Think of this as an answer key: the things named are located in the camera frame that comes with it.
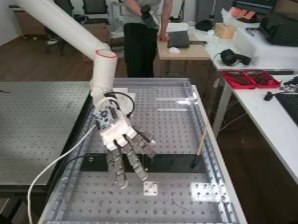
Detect clear box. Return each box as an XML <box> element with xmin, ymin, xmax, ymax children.
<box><xmin>39</xmin><ymin>78</ymin><xmax>249</xmax><ymax>224</ymax></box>

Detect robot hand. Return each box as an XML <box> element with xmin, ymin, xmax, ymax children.
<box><xmin>92</xmin><ymin>105</ymin><xmax>158</xmax><ymax>190</ymax></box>

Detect black plate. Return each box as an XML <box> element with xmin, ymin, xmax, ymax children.
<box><xmin>80</xmin><ymin>153</ymin><xmax>208</xmax><ymax>174</ymax></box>

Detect black case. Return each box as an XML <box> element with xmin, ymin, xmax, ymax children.
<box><xmin>258</xmin><ymin>12</ymin><xmax>298</xmax><ymax>47</ymax></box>

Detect cardboard box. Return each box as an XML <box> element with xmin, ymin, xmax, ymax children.
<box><xmin>214</xmin><ymin>22</ymin><xmax>237</xmax><ymax>41</ymax></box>

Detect black headphones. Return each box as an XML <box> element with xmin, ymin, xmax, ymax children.
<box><xmin>220</xmin><ymin>48</ymin><xmax>253</xmax><ymax>67</ymax></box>

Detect white cable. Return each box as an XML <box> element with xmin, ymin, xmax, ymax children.
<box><xmin>25</xmin><ymin>124</ymin><xmax>99</xmax><ymax>224</ymax></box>

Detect thin stick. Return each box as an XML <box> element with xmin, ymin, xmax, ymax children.
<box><xmin>190</xmin><ymin>132</ymin><xmax>210</xmax><ymax>169</ymax></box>

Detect black cable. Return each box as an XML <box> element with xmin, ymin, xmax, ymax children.
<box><xmin>56</xmin><ymin>154</ymin><xmax>97</xmax><ymax>175</ymax></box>
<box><xmin>105</xmin><ymin>92</ymin><xmax>137</xmax><ymax>119</ymax></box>

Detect small white box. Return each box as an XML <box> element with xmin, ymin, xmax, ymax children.
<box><xmin>111</xmin><ymin>87</ymin><xmax>130</xmax><ymax>101</ymax></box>

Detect black keyboard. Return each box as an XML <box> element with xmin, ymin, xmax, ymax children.
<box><xmin>273</xmin><ymin>92</ymin><xmax>298</xmax><ymax>127</ymax></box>

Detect dark grey pad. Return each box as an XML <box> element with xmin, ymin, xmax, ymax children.
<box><xmin>166</xmin><ymin>30</ymin><xmax>193</xmax><ymax>49</ymax></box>

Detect wooden desk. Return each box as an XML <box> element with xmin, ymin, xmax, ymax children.
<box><xmin>156</xmin><ymin>31</ymin><xmax>213</xmax><ymax>80</ymax></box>

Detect person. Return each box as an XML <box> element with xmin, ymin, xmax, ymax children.
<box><xmin>119</xmin><ymin>0</ymin><xmax>176</xmax><ymax>79</ymax></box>

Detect red tray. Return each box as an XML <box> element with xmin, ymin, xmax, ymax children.
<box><xmin>221</xmin><ymin>70</ymin><xmax>257</xmax><ymax>90</ymax></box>
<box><xmin>245</xmin><ymin>69</ymin><xmax>282</xmax><ymax>89</ymax></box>

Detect white desk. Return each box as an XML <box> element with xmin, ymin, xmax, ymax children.
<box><xmin>212</xmin><ymin>73</ymin><xmax>298</xmax><ymax>185</ymax></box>
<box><xmin>189</xmin><ymin>24</ymin><xmax>298</xmax><ymax>72</ymax></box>

